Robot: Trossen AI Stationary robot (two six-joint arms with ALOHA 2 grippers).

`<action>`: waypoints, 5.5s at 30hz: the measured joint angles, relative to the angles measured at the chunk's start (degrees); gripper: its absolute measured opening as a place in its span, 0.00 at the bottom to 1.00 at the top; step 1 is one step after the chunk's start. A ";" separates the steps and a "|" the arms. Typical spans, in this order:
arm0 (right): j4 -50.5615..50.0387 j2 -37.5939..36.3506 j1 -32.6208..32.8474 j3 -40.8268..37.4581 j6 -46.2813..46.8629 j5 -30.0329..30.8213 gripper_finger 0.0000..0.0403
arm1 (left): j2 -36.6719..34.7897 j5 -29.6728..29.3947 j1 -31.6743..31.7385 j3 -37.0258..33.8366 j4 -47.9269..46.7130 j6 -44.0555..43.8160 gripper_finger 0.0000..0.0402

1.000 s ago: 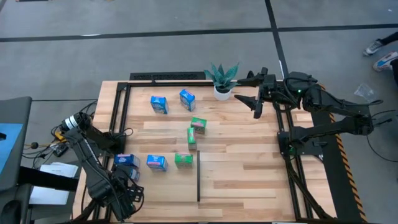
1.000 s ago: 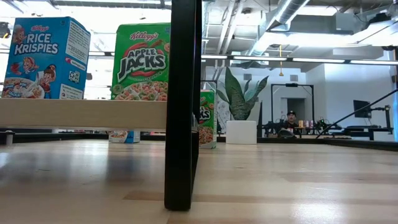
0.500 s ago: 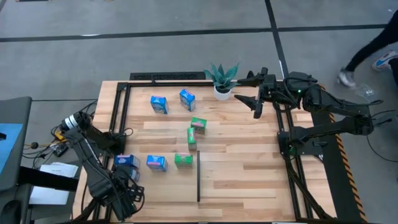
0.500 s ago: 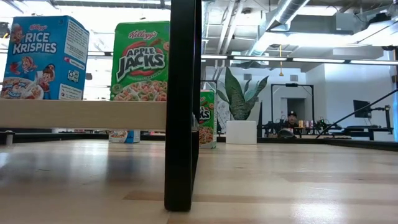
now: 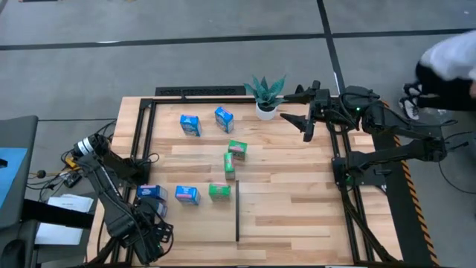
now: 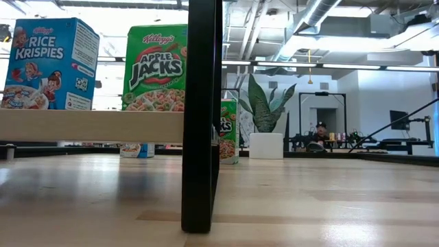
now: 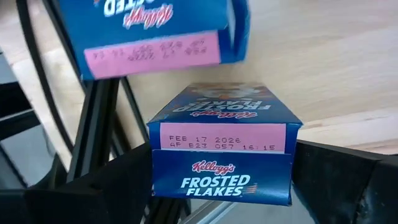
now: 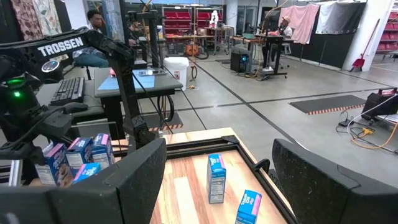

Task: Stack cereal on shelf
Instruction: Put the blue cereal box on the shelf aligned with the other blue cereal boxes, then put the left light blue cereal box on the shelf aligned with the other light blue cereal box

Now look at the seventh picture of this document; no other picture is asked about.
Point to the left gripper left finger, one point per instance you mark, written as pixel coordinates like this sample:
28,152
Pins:
77,202

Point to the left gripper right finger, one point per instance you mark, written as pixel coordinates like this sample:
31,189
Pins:
348,193

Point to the Frosted Flakes cereal box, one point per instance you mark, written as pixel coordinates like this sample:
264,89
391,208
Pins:
224,174
155,18

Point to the light wooden shelf board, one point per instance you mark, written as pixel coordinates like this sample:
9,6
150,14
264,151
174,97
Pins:
311,62

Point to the black table frame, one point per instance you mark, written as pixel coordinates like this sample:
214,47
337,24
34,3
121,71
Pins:
93,124

